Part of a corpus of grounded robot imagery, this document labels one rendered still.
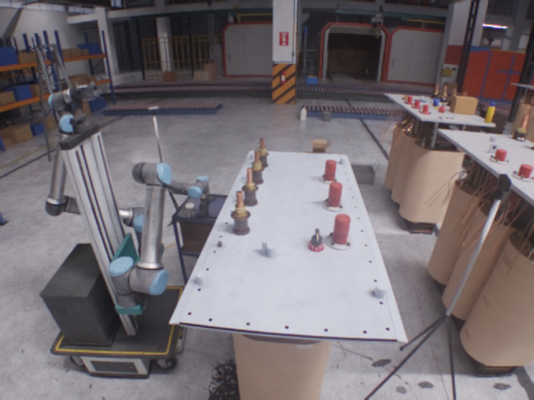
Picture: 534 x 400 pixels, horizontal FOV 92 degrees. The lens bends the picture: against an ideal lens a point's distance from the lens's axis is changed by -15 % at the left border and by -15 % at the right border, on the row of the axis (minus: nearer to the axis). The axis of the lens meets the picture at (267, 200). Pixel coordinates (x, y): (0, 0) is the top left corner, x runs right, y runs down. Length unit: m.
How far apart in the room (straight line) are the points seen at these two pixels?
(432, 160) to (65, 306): 3.67
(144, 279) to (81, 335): 0.87
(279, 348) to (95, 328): 1.39
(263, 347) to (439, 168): 2.99
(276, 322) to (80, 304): 1.46
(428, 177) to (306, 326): 3.00
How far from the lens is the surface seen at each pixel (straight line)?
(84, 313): 2.25
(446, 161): 3.79
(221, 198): 2.75
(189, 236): 2.64
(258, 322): 1.03
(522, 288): 2.26
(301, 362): 1.45
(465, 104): 3.94
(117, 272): 1.82
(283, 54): 11.69
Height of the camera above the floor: 2.17
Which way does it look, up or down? 29 degrees down
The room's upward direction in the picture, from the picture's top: straight up
